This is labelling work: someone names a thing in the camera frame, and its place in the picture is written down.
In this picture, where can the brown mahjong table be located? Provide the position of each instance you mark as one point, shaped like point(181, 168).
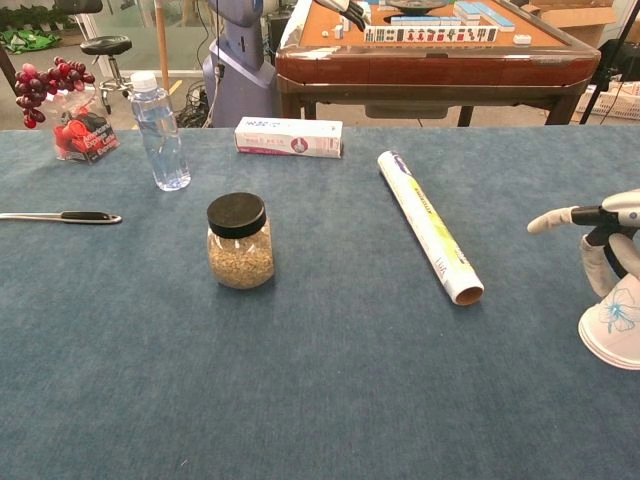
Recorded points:
point(430, 70)

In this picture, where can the white plastic crate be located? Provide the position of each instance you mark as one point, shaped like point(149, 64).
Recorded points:
point(617, 102)

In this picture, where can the white paper cup blue print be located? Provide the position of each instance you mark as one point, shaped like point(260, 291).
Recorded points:
point(615, 330)

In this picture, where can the wooden pole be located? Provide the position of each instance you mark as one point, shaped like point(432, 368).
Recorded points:
point(162, 45)

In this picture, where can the single white mahjong tile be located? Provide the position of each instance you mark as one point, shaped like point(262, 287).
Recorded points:
point(522, 40)

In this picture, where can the cling film roll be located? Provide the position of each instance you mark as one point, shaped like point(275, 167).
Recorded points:
point(430, 225)

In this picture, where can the dark red grape bunch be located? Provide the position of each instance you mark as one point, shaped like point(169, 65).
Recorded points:
point(35, 87)

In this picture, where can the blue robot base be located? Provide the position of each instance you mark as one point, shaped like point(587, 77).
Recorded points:
point(240, 75)

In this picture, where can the black round stool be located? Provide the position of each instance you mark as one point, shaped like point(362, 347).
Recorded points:
point(106, 45)

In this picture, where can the grain jar black lid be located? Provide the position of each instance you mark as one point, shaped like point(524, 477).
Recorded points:
point(240, 250)

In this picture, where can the cardboard box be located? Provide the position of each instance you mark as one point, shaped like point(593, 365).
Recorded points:
point(580, 20)

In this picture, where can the clear plastic water bottle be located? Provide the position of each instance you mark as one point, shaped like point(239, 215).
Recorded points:
point(160, 140)

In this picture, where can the green bag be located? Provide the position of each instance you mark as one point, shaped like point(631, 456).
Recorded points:
point(25, 40)

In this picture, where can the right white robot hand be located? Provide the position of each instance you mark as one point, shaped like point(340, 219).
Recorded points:
point(622, 215)

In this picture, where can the black tripod stand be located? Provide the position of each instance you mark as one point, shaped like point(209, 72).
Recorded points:
point(607, 65)

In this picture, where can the row of mahjong tiles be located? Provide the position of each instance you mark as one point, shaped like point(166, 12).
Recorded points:
point(430, 34)

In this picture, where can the white toothpaste box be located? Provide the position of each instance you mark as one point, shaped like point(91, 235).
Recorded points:
point(280, 137)

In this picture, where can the black robot hand on mahjong table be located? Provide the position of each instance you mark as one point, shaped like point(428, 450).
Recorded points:
point(352, 12)

